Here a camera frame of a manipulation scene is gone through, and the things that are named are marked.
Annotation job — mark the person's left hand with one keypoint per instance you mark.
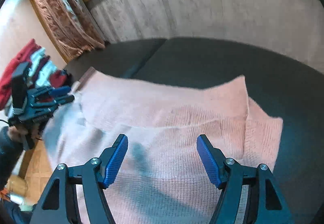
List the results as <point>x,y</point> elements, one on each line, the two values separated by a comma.
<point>15,133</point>

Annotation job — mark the pile of colourful clothes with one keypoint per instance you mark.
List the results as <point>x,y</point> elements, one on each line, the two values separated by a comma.
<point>41,72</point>

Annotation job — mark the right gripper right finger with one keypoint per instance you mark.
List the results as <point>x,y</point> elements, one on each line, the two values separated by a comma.
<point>265,202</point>

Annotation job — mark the brown patterned curtain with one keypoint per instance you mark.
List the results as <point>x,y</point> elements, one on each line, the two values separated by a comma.
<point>69,26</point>

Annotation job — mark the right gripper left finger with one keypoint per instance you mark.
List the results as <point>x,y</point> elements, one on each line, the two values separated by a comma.
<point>58,202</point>

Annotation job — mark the pink knitted sweater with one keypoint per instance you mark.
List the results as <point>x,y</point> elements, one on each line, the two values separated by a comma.
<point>162,178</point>

